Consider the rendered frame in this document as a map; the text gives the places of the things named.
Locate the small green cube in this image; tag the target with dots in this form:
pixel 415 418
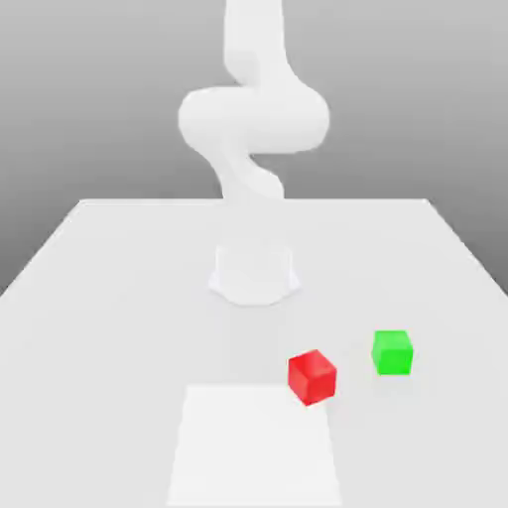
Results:
pixel 393 353

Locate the small red cube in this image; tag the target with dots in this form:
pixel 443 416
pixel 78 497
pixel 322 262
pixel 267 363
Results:
pixel 313 379

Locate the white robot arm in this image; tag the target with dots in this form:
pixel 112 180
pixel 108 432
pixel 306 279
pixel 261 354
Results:
pixel 254 119

